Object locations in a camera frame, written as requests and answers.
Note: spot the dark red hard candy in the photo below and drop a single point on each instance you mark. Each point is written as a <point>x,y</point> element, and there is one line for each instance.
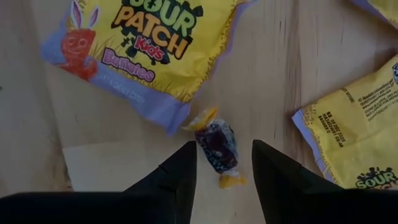
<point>217,146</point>

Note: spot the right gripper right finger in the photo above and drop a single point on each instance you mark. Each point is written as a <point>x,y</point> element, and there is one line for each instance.
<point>311,205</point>

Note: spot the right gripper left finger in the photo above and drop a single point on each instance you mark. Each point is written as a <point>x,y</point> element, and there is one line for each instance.
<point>109,208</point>

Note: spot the yellow sour candy packet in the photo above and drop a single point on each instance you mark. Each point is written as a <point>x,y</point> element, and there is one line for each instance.
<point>385,9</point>
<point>357,130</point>

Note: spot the yellow purple-edged candy packet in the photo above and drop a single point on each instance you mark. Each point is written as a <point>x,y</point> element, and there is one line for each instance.
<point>155,62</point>

